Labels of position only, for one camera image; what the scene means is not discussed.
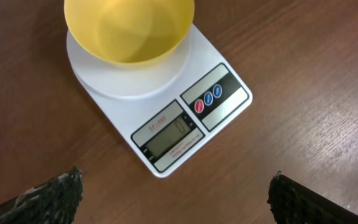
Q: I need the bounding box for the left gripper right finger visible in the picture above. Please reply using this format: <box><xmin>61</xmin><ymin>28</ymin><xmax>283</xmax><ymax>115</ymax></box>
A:
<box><xmin>267</xmin><ymin>172</ymin><xmax>358</xmax><ymax>224</ymax></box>

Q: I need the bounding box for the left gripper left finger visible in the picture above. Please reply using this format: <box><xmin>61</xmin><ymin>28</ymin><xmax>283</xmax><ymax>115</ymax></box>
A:
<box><xmin>0</xmin><ymin>167</ymin><xmax>83</xmax><ymax>224</ymax></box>

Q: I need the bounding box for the white digital kitchen scale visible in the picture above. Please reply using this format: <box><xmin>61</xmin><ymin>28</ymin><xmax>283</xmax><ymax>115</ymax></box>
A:
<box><xmin>67</xmin><ymin>27</ymin><xmax>253</xmax><ymax>178</ymax></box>

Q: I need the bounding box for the yellow plastic bowl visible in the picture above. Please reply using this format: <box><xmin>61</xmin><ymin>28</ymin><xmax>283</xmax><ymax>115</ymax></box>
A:
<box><xmin>63</xmin><ymin>0</ymin><xmax>195</xmax><ymax>66</ymax></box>

